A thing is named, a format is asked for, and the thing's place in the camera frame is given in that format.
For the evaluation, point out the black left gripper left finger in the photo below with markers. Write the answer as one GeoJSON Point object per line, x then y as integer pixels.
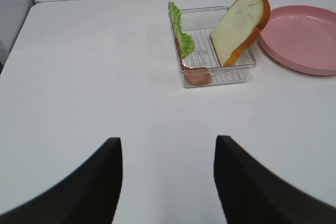
{"type": "Point", "coordinates": [90, 194]}

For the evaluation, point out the green lettuce leaf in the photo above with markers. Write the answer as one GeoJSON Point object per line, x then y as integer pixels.
{"type": "Point", "coordinates": [186, 42]}

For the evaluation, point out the clear plastic left tray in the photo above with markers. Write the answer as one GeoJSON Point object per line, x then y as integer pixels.
{"type": "Point", "coordinates": [199, 22]}

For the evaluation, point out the tray bacon strip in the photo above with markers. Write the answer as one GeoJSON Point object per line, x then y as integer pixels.
{"type": "Point", "coordinates": [193, 76]}

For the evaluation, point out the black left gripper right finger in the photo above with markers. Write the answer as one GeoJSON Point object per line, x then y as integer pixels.
{"type": "Point", "coordinates": [250, 193]}

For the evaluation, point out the tray bread slice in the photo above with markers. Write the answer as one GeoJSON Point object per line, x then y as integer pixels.
{"type": "Point", "coordinates": [238, 29]}

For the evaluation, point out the pink plate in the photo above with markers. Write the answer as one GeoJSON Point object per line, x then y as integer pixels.
{"type": "Point", "coordinates": [301, 38]}

